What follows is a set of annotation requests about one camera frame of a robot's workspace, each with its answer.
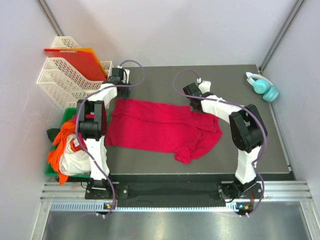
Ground red t-shirt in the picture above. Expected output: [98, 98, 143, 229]
[105, 99, 223, 164]
[71, 109, 111, 125]

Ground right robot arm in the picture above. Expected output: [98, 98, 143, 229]
[183, 83, 267, 198]

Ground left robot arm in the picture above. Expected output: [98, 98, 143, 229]
[76, 66, 131, 200]

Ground red orange folder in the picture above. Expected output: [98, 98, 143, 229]
[44, 48, 108, 81]

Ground red t-shirt in bin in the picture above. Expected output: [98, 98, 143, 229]
[71, 109, 111, 125]

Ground white perforated file rack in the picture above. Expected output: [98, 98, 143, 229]
[36, 36, 115, 108]

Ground green plastic bin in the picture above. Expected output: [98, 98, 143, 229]
[44, 107, 111, 179]

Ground teal white headphones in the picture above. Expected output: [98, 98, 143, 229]
[245, 72, 279, 103]

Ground dark green cloth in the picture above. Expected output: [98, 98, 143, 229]
[46, 128, 60, 143]

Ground white t-shirt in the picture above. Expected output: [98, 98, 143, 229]
[59, 133, 110, 180]

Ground orange t-shirt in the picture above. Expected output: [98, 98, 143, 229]
[47, 119, 76, 185]

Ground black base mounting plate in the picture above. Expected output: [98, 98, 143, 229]
[93, 173, 262, 207]

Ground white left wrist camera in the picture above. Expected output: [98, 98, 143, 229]
[117, 65, 130, 85]

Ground slotted cable duct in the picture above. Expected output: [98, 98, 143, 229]
[50, 201, 249, 213]

